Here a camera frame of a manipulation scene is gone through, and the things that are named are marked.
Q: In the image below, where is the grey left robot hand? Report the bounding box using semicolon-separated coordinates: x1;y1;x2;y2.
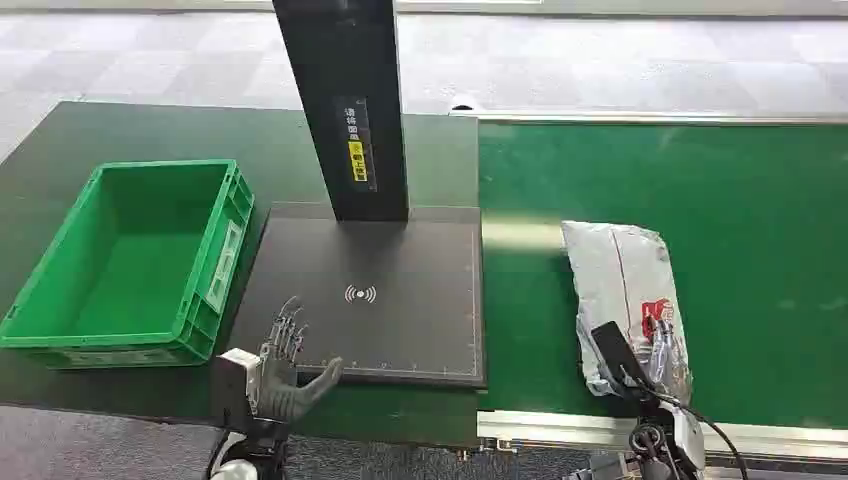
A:
254;296;345;424

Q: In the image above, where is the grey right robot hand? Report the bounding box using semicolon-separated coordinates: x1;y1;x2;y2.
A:
590;317;676;400

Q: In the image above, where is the grey plastic parcel bag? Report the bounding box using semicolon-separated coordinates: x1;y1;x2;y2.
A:
560;219;694;407

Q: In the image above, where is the green conveyor belt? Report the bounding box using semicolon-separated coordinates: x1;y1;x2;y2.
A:
477;121;848;430

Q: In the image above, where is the green plastic crate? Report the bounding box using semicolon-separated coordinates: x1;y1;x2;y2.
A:
0;158;256;370

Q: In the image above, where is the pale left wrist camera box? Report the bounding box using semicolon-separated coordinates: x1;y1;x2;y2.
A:
212;348;262;420

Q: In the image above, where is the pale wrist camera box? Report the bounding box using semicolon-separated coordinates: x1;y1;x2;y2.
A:
665;402;708;476
212;348;262;420

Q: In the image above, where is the silver conveyor side rail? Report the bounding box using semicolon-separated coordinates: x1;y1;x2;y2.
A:
476;409;848;466
449;108;848;126

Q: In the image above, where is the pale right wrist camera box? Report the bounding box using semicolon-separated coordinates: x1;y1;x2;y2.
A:
665;402;708;476

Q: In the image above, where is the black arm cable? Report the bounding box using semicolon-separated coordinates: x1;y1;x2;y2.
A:
621;366;751;480

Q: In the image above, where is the black scanner base plate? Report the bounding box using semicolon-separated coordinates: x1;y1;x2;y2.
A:
227;204;488;390

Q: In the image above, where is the yellow and black post label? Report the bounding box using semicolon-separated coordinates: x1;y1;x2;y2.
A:
333;96;380;194

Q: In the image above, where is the black scanner post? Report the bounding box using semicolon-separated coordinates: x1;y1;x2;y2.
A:
272;0;411;224

